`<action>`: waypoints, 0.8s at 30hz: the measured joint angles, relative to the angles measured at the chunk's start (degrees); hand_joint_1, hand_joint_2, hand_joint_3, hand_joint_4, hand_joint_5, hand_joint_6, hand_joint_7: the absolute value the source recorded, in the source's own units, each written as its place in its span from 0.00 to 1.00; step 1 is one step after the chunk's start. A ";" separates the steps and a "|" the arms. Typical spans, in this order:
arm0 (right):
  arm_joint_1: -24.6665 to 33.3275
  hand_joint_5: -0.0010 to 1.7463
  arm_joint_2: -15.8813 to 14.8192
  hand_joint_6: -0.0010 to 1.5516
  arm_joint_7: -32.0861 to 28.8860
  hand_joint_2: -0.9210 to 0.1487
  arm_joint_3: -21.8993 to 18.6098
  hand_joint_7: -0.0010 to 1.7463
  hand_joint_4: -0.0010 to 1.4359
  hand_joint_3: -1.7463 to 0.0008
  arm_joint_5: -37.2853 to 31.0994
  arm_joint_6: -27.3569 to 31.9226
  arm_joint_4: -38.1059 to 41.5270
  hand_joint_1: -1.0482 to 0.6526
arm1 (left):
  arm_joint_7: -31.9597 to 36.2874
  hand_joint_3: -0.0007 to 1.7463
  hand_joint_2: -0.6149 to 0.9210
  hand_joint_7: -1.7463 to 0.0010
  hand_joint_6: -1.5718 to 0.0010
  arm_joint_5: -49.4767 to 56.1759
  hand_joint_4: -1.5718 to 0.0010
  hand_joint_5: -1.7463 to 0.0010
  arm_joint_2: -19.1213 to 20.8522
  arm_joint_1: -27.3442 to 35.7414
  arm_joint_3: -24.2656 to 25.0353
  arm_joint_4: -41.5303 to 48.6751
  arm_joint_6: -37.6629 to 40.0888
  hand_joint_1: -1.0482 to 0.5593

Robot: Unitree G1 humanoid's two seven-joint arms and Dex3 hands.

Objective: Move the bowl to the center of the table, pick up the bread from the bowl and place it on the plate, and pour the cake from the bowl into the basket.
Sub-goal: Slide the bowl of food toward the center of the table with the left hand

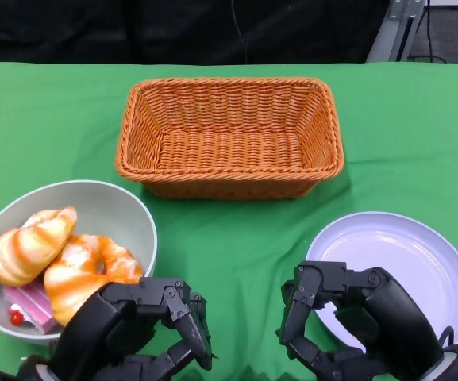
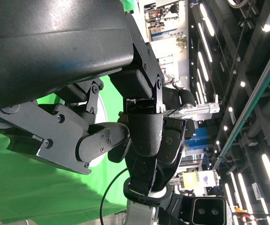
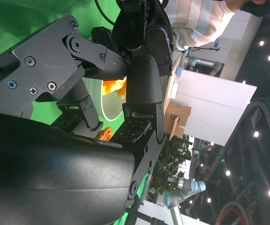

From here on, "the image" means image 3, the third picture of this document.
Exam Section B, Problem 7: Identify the green tablecloth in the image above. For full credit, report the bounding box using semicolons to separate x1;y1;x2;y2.
0;0;154;225

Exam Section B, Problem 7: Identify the grey round bowl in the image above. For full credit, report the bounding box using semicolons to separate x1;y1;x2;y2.
82;76;126;121

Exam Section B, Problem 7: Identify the person in striped sweater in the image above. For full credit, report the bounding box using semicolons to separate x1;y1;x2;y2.
164;0;270;51

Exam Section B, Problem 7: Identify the brown cardboard box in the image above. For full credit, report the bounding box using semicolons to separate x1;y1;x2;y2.
164;103;192;140

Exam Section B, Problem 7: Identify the green leafy plant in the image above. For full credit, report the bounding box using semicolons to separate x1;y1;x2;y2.
152;135;193;195

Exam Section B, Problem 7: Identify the white partition panel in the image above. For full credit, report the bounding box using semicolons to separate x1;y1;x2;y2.
169;69;258;147

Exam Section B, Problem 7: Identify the orange wicker basket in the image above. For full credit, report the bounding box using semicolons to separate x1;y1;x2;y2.
95;127;114;142

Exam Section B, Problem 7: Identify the ring-shaped striped orange bread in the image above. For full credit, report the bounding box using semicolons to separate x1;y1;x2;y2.
102;76;128;99

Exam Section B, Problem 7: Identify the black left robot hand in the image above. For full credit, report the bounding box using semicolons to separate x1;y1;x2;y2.
91;0;174;77

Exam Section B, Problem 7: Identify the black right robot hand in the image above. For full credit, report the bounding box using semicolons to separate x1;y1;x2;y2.
0;14;168;225

